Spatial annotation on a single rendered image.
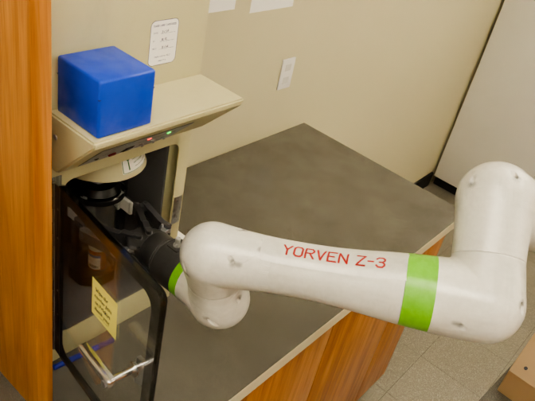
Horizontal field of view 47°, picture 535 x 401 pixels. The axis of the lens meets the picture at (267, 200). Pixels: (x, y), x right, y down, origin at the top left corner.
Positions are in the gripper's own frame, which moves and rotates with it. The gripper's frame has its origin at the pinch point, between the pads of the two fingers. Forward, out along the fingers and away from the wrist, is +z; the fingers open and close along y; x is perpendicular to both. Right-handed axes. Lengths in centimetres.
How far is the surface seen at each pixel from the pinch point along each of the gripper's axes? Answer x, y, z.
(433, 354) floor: 120, -156, -45
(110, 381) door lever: -0.4, 26.0, -36.9
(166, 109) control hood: -30.9, 1.9, -18.3
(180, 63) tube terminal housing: -33.9, -8.2, -10.3
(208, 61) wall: -8, -63, 32
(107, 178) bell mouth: -12.4, 4.2, -7.5
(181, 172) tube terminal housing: -9.5, -12.2, -10.1
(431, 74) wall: 28, -234, 30
